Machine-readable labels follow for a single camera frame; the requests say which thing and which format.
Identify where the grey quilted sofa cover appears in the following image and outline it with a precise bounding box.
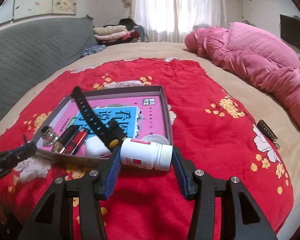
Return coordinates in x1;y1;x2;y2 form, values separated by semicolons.
0;16;97;121

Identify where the blue patterned cloth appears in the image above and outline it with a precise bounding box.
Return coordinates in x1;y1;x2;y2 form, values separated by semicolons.
81;45;106;57

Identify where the pink quilted duvet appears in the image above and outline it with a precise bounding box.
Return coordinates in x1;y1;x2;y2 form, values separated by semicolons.
185;22;300;128

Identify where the black wall television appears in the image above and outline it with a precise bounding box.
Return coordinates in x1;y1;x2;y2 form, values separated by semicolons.
280;15;300;49

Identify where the white sheer curtain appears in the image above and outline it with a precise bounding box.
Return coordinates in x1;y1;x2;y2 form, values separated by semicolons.
132;0;226;43

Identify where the white pill bottle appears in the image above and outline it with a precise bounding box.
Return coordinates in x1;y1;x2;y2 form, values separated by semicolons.
120;138;173;172

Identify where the grey cardboard box tray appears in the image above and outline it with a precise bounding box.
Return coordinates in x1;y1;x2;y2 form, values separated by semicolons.
31;85;175;168

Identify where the black gold lighter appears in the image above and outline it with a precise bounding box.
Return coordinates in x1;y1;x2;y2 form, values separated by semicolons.
52;125;79;153

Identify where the folded clothes pile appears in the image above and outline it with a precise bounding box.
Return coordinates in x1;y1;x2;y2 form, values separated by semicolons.
93;18;146;46

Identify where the white plastic bottle cap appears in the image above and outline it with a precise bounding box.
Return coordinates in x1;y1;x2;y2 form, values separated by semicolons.
142;134;170;145

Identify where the red floral blanket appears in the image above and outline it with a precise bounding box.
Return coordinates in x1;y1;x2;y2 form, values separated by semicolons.
0;57;294;240

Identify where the red lighter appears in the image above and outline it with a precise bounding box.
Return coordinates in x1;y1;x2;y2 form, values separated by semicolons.
68;128;89;155

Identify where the white earbuds case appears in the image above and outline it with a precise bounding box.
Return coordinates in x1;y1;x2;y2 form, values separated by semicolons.
85;136;111;159

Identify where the black yellow digital watch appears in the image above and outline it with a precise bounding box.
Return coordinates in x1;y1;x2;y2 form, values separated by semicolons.
72;86;127;151

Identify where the beige bed sheet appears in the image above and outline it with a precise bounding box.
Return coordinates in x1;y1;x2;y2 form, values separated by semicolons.
0;42;300;239

